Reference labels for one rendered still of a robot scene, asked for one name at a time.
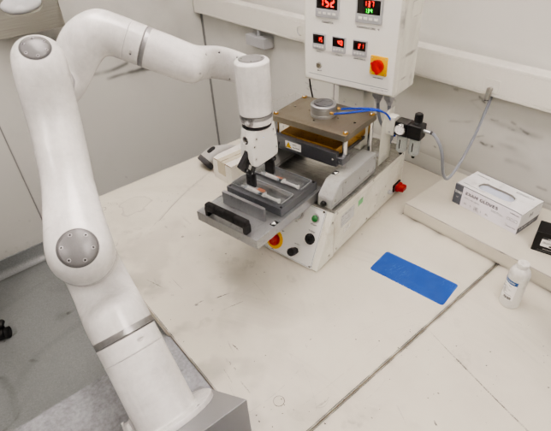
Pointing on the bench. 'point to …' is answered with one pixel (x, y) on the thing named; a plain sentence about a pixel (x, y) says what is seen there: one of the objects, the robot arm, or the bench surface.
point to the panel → (296, 231)
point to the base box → (358, 211)
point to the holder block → (273, 203)
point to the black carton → (548, 239)
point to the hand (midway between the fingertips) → (261, 174)
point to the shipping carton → (228, 164)
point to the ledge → (487, 233)
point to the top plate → (326, 117)
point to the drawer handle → (228, 216)
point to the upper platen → (323, 138)
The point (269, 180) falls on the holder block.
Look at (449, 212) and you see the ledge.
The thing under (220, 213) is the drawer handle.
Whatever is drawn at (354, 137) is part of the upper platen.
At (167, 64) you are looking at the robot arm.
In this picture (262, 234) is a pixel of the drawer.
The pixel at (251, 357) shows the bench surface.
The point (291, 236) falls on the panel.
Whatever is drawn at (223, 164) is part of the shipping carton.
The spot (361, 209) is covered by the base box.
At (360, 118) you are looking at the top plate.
